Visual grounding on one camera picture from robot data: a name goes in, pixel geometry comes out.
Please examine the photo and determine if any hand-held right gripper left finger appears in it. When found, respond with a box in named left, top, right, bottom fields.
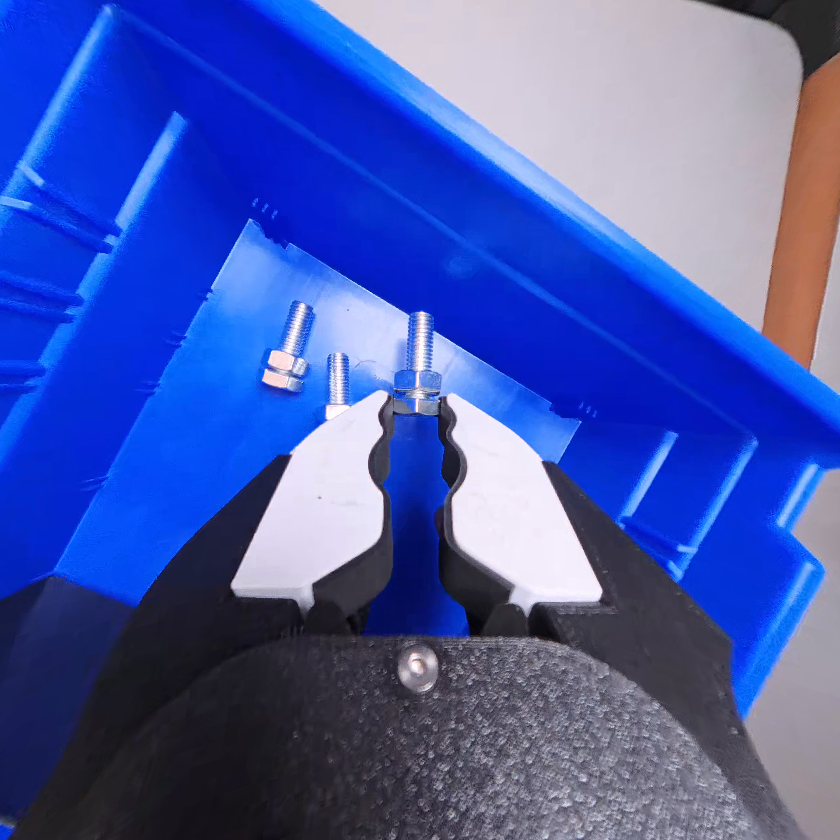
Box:
left=231, top=389, right=395, bottom=624

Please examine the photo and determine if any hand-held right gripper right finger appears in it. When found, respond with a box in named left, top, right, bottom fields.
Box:
left=436, top=394, right=603, bottom=627

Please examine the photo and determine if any blue storage bin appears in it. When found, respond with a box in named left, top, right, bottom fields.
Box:
left=0, top=0, right=840, bottom=716

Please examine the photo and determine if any silver hex bolt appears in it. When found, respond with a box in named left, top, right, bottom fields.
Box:
left=324, top=352, right=353, bottom=422
left=261, top=300, right=317, bottom=395
left=392, top=311, right=442, bottom=417

